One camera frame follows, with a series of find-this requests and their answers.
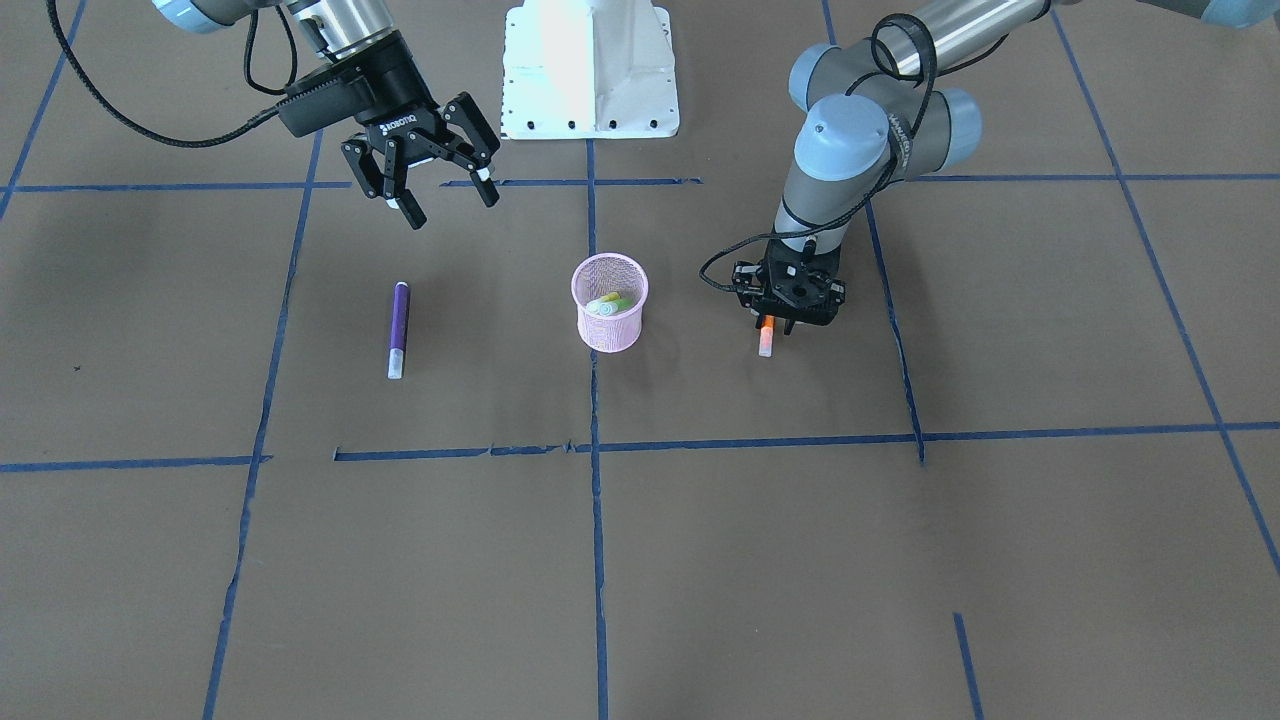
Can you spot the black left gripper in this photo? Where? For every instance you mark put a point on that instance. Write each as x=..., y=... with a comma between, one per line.
x=747, y=280

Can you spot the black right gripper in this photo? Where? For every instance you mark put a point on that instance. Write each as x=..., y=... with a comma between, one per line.
x=393, y=94

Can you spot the orange highlighter pen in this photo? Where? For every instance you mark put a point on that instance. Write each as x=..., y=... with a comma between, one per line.
x=766, y=336

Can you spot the purple highlighter pen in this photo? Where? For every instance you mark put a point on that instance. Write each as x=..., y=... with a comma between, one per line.
x=397, y=340

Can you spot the green highlighter pen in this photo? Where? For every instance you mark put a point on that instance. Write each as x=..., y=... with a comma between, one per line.
x=614, y=306

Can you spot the yellow highlighter pen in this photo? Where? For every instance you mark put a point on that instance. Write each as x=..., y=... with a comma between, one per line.
x=591, y=307

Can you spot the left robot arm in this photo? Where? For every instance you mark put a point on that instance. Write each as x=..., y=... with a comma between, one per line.
x=873, y=116

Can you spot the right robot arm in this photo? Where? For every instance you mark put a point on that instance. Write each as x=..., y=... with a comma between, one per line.
x=338, y=29

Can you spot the pink mesh pen holder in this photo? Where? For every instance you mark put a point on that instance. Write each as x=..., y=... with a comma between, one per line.
x=609, y=291

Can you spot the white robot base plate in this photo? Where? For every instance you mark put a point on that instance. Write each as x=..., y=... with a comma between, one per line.
x=588, y=69

